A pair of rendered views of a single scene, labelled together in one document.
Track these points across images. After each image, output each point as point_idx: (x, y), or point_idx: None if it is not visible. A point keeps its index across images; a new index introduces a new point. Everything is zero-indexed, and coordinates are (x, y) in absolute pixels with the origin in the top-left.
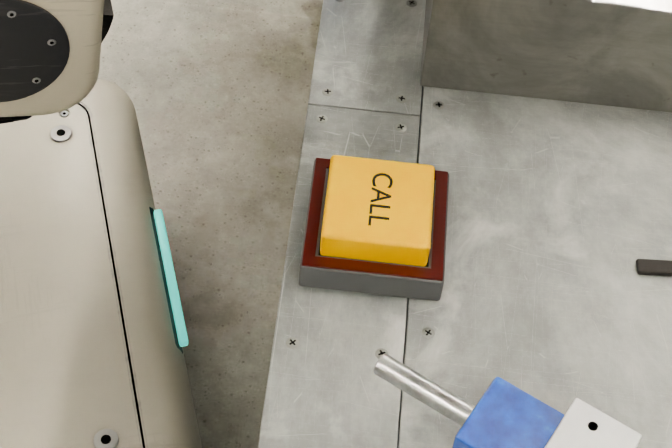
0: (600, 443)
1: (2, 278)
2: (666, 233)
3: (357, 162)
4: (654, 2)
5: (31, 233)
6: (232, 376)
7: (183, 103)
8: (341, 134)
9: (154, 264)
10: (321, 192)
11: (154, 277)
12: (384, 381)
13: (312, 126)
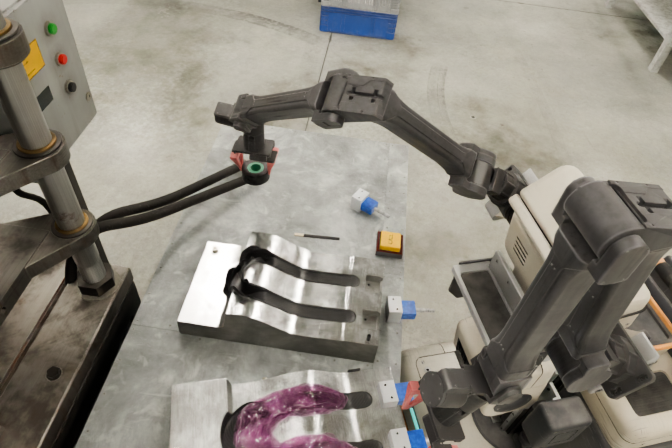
0: (358, 195)
1: (470, 424)
2: (332, 245)
3: (395, 246)
4: (337, 256)
5: (467, 443)
6: None
7: None
8: (396, 268)
9: (425, 434)
10: (400, 247)
11: (424, 428)
12: (386, 223)
13: (402, 270)
